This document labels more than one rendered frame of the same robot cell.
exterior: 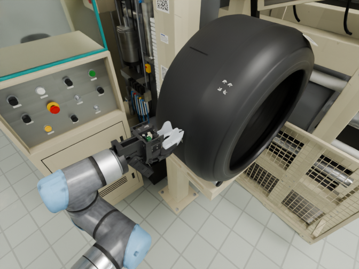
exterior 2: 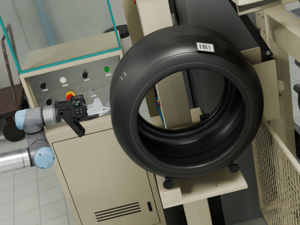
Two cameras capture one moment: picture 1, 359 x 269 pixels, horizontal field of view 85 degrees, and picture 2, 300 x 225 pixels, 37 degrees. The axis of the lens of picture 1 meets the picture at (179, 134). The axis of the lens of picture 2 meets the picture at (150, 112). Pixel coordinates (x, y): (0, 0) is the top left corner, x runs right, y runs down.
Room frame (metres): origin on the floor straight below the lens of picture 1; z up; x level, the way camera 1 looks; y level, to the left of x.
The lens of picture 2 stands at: (-0.70, -1.15, 2.01)
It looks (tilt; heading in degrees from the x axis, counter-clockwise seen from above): 27 degrees down; 40
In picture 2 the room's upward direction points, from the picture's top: 14 degrees counter-clockwise
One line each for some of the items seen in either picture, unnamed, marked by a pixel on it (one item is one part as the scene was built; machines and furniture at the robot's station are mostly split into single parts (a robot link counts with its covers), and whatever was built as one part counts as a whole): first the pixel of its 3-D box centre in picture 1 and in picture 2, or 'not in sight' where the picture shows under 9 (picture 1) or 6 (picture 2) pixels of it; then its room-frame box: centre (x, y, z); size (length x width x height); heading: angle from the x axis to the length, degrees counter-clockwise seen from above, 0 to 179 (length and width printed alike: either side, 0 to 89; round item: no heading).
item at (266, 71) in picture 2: not in sight; (256, 85); (1.08, -0.32, 1.05); 0.20 x 0.15 x 0.30; 40
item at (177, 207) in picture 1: (178, 193); not in sight; (0.85, 0.01, 0.01); 0.27 x 0.27 x 0.02; 40
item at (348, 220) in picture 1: (270, 166); (288, 212); (0.71, -0.57, 0.65); 0.90 x 0.02 x 0.70; 40
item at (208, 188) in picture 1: (192, 166); (165, 173); (0.58, -0.06, 0.83); 0.36 x 0.09 x 0.06; 40
